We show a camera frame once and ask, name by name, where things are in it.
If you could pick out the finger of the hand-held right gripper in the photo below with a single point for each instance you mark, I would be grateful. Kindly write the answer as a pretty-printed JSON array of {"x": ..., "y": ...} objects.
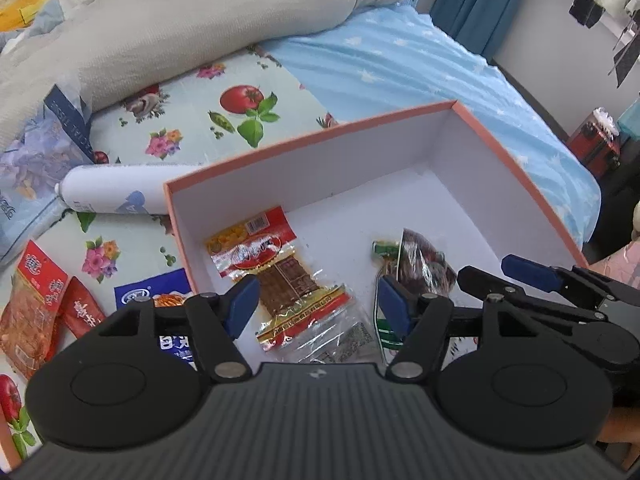
[
  {"x": 480, "y": 280},
  {"x": 525, "y": 266}
]

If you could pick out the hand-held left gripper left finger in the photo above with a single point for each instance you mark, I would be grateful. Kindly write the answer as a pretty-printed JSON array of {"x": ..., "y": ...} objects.
[{"x": 242, "y": 306}]

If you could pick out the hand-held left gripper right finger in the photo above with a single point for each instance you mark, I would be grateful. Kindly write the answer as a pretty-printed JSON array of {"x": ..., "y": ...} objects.
[{"x": 395, "y": 306}]

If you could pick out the clear packet of red dates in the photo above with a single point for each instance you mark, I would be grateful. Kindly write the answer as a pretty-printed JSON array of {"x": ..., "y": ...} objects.
[{"x": 425, "y": 260}]

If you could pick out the brown tofu snack packet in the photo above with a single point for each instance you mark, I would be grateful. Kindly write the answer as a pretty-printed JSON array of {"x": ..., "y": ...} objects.
[{"x": 285, "y": 270}]

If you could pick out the green-labelled snack packet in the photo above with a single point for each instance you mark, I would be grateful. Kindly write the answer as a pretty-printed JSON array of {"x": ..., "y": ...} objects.
[{"x": 384, "y": 249}]

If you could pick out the blue and white snack packet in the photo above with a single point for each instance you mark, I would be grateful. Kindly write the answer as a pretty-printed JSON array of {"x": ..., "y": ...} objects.
[{"x": 150, "y": 290}]

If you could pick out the orange cardboard box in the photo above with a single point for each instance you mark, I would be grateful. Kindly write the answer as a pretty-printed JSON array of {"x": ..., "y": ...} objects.
[{"x": 400, "y": 160}]

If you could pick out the small red snack packet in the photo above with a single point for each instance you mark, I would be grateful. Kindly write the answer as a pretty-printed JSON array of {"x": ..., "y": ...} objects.
[{"x": 80, "y": 310}]

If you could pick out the large red snack packet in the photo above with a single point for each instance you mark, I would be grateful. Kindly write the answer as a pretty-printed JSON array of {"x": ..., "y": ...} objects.
[{"x": 30, "y": 320}]

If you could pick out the person's right forearm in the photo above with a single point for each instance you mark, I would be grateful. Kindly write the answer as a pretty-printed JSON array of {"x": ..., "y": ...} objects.
[{"x": 620, "y": 427}]

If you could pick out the pink cloth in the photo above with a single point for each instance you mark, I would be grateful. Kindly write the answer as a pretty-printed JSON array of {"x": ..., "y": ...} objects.
[{"x": 620, "y": 265}]

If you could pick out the red suitcase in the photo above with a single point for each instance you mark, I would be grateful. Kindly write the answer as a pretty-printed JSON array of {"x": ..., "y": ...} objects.
[{"x": 595, "y": 145}]

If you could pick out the white spray bottle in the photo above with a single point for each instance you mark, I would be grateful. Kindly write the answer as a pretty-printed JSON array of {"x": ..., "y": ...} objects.
[{"x": 110, "y": 185}]

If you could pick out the light blue bed sheet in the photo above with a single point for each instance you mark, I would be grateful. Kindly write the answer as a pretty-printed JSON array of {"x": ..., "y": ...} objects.
[{"x": 425, "y": 60}]

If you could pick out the blue floral printed bag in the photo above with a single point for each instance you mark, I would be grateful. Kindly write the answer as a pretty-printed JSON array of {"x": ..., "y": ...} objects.
[{"x": 35, "y": 170}]

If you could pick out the blue curtain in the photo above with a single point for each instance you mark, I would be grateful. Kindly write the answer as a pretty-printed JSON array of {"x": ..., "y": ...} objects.
[{"x": 475, "y": 0}]

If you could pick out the grey duvet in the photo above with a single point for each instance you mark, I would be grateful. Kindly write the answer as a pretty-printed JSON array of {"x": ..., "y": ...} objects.
[{"x": 175, "y": 25}]

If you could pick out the yellow pillow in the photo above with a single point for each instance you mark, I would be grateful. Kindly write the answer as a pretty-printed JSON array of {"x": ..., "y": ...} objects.
[{"x": 20, "y": 12}]

